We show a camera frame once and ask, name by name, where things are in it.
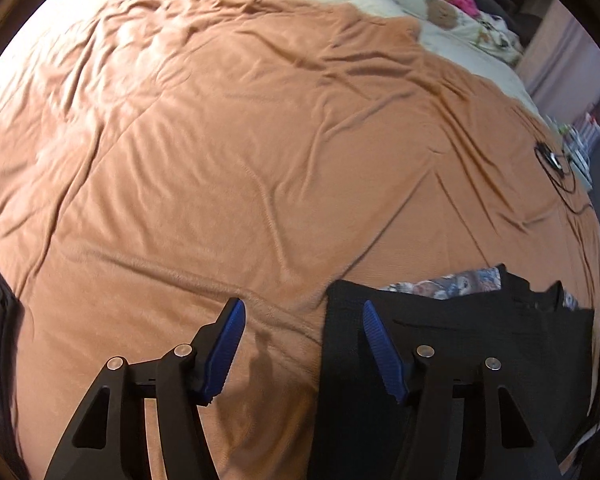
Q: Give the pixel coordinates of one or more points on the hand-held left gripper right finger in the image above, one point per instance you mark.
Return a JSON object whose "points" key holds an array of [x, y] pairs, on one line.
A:
{"points": [[385, 355]]}

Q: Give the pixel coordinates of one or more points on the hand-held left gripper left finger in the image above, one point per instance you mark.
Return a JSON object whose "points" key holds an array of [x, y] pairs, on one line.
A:
{"points": [[225, 350]]}

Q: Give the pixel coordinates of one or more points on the black shirt with patterned trim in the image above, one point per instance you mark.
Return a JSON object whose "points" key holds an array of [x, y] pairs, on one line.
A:
{"points": [[480, 320]]}

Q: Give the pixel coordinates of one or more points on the brown blanket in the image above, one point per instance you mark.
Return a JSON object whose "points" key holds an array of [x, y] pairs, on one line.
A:
{"points": [[230, 135]]}

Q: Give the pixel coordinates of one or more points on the small black device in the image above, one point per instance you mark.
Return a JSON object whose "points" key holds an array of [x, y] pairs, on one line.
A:
{"points": [[550, 157]]}

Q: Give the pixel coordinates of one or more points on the bear print pillow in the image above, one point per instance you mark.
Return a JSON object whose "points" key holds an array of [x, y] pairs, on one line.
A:
{"points": [[480, 35]]}

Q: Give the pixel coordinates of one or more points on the pink curtain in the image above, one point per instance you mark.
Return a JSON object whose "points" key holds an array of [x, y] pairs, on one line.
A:
{"points": [[560, 50]]}

